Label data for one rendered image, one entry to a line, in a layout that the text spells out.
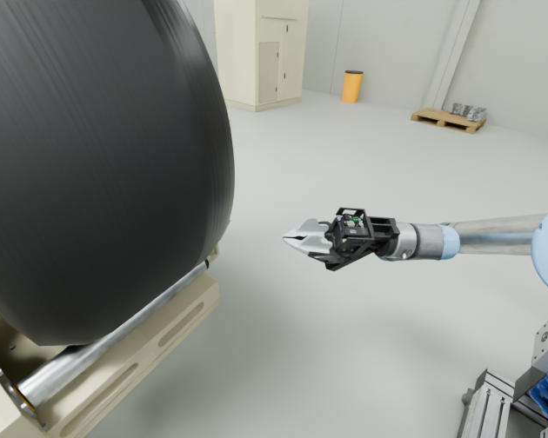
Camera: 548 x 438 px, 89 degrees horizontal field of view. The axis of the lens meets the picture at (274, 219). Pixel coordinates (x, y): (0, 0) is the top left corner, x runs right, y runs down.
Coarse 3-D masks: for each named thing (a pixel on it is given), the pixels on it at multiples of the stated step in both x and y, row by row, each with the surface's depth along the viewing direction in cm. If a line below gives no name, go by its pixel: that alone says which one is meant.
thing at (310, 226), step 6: (306, 222) 53; (312, 222) 53; (300, 228) 54; (306, 228) 54; (312, 228) 55; (318, 228) 55; (324, 228) 55; (288, 234) 54; (294, 234) 55; (300, 234) 55; (306, 234) 55; (318, 234) 56; (300, 240) 56
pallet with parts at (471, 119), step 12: (456, 108) 501; (468, 108) 487; (480, 108) 486; (420, 120) 509; (432, 120) 515; (444, 120) 476; (456, 120) 476; (468, 120) 478; (480, 120) 482; (468, 132) 459
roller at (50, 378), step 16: (192, 272) 58; (176, 288) 55; (160, 304) 52; (128, 320) 48; (144, 320) 51; (112, 336) 46; (64, 352) 42; (80, 352) 42; (96, 352) 44; (48, 368) 40; (64, 368) 41; (80, 368) 42; (32, 384) 38; (48, 384) 39; (64, 384) 41; (32, 400) 38
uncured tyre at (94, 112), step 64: (0, 0) 18; (64, 0) 21; (128, 0) 25; (0, 64) 18; (64, 64) 20; (128, 64) 24; (192, 64) 29; (0, 128) 18; (64, 128) 20; (128, 128) 24; (192, 128) 29; (0, 192) 19; (64, 192) 21; (128, 192) 25; (192, 192) 31; (0, 256) 21; (64, 256) 23; (128, 256) 27; (192, 256) 39; (64, 320) 27
